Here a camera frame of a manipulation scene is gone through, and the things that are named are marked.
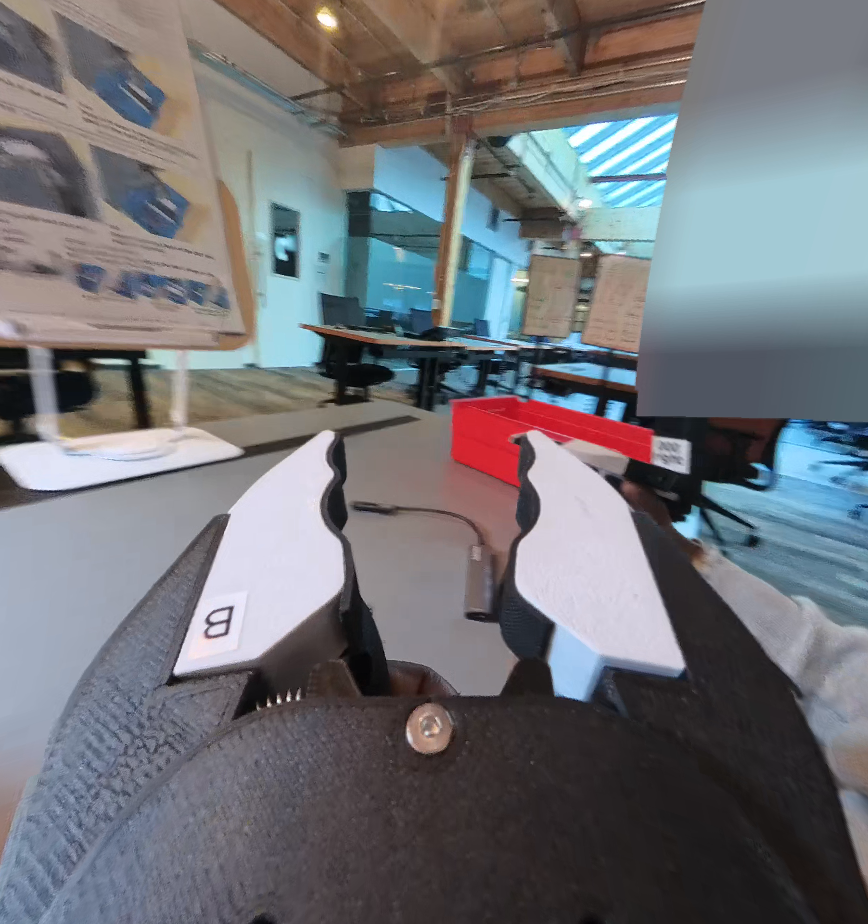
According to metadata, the person's right forearm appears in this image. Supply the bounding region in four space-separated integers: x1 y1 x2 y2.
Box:
694 549 868 924

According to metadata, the silver usb hub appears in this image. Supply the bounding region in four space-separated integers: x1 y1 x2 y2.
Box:
464 545 496 622

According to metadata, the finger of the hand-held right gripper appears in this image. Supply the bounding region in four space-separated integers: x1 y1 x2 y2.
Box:
562 440 631 477

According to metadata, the red plastic bin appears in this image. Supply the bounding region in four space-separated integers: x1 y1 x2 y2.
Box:
450 396 655 488

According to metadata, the handwritten whiteboard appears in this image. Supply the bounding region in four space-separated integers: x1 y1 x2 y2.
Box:
582 253 651 353
522 254 583 340

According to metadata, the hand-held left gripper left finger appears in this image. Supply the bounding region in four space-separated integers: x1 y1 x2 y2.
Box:
172 429 392 697

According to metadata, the dark phone sign window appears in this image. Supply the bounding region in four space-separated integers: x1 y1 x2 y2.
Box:
270 202 301 281

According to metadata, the thin black cable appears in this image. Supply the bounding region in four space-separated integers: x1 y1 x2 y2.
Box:
351 500 482 550

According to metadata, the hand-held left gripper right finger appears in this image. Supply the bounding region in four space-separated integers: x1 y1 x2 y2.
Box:
498 429 689 700

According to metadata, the row of black office chairs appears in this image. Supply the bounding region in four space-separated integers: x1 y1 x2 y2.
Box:
697 422 868 550

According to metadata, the instruction board on stand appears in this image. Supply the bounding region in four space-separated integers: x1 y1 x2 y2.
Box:
0 0 258 493

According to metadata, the person's right hand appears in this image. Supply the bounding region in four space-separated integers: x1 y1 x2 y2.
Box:
620 484 703 565

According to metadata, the black monitor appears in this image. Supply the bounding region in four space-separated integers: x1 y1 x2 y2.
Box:
320 292 366 327

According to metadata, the wooden office desk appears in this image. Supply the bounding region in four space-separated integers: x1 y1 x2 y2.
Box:
300 323 522 412
531 361 638 420

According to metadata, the black office chair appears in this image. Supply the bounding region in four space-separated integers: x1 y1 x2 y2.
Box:
319 339 395 405
0 350 97 437

